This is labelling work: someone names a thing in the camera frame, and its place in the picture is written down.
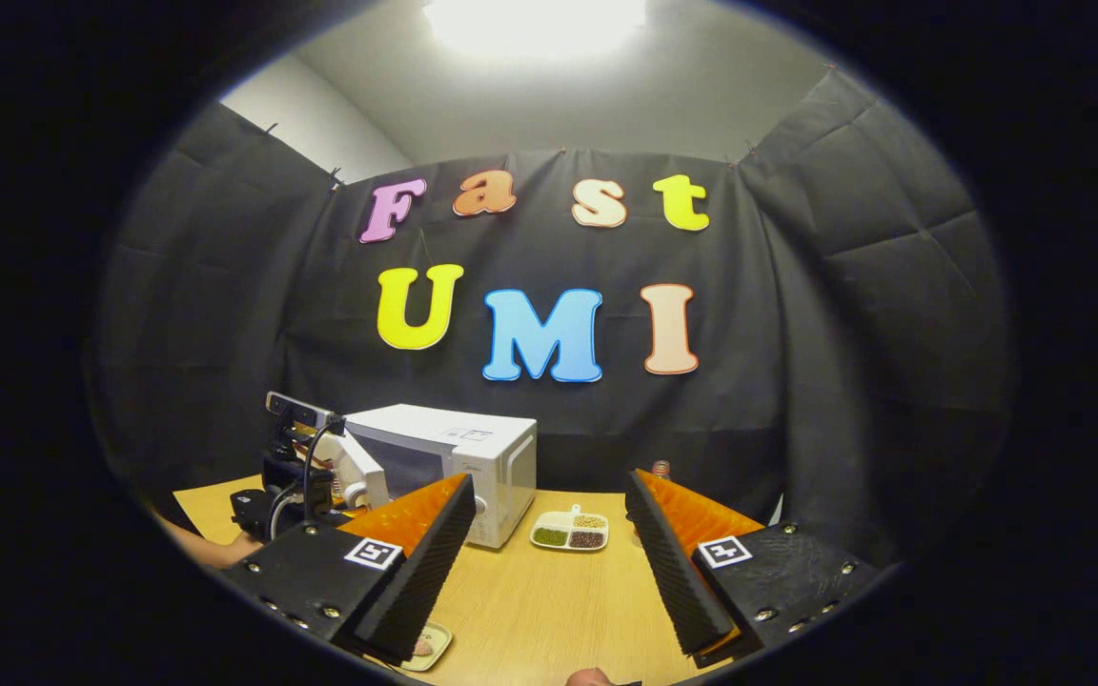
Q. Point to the small cream plate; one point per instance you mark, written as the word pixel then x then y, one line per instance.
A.
pixel 437 636

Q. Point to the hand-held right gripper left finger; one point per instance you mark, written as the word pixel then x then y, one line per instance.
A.
pixel 420 572

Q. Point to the large ceiling light panel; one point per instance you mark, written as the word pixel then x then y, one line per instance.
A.
pixel 535 24

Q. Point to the white microwave oven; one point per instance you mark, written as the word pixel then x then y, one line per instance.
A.
pixel 473 448

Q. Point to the light brown bread bun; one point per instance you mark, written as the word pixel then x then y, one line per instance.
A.
pixel 422 648

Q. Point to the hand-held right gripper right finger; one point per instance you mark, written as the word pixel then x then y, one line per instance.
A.
pixel 673 576

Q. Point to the black backdrop cloth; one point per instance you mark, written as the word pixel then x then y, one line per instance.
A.
pixel 844 362

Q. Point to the clear bottle with red label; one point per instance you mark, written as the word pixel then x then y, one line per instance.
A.
pixel 660 469

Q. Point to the white divided dish with beans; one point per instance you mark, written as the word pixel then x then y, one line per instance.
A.
pixel 568 532

